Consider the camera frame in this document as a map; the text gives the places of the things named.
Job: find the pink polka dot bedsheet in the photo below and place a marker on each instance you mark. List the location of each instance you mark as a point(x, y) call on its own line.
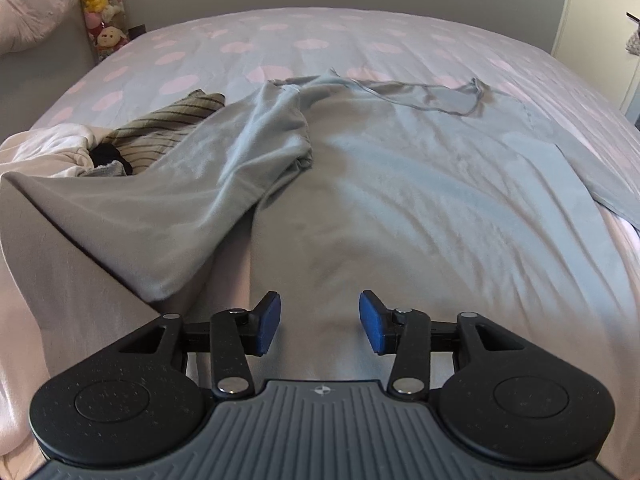
point(236, 55)

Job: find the black garment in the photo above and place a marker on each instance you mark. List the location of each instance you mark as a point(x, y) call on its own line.
point(104, 154)

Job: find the white cabinet door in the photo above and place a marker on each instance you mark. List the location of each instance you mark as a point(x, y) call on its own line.
point(591, 41)

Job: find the light blue-grey long-sleeve shirt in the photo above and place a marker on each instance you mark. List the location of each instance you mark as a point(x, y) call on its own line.
point(434, 198)

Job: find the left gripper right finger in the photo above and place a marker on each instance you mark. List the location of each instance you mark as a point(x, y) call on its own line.
point(406, 334)

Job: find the dark wall socket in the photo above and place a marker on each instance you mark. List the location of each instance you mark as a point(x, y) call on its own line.
point(136, 31)

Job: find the brown striped garment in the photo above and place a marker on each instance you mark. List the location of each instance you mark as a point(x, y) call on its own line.
point(145, 140)

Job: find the cream white sweater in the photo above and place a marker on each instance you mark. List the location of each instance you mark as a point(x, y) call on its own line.
point(57, 305)

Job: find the clear tube of plush toys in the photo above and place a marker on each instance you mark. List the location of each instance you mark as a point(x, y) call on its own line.
point(105, 22)

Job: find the grey knit sock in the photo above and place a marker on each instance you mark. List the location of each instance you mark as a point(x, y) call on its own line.
point(113, 169)

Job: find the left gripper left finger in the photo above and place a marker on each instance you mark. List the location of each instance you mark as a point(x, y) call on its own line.
point(235, 334)

